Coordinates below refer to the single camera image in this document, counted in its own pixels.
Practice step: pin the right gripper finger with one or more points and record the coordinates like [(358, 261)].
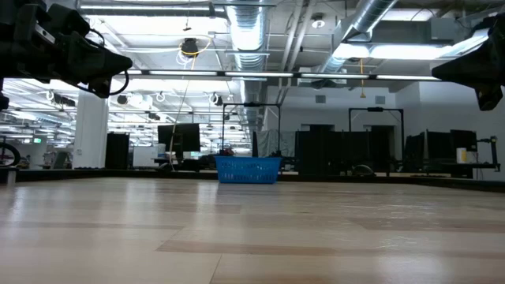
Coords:
[(473, 67)]

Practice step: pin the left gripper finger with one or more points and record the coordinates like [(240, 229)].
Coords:
[(94, 63)]

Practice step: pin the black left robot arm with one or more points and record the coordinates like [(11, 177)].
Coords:
[(12, 47)]

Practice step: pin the grey ceiling air unit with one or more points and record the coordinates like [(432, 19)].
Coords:
[(453, 29)]

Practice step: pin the white square column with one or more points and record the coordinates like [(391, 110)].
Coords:
[(90, 134)]

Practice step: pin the green exit sign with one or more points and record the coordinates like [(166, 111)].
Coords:
[(37, 140)]

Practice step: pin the black monitor row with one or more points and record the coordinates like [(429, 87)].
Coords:
[(438, 146)]

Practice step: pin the black equipment stand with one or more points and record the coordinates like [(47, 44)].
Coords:
[(493, 154)]

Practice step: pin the tall black cabinet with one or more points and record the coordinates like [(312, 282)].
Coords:
[(117, 152)]

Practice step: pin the black computer monitor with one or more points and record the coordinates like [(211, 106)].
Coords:
[(185, 138)]

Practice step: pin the black partition panel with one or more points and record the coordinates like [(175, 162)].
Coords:
[(335, 150)]

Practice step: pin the white ceiling sensor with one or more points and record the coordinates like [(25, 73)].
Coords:
[(318, 23)]

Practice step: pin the long ceiling light strip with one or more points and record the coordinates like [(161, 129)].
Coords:
[(256, 74)]

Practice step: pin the blue plastic basket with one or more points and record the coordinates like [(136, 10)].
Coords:
[(248, 171)]

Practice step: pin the grey fabric cover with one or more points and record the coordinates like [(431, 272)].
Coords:
[(276, 142)]

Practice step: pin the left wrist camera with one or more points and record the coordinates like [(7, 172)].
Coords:
[(43, 33)]

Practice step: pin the black gantry frame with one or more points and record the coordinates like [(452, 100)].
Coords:
[(252, 105), (375, 109)]

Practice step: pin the black aluminium table frame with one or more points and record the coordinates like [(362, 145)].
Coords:
[(79, 174)]

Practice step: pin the silver round ventilation duct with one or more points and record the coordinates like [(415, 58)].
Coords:
[(367, 16), (248, 31)]

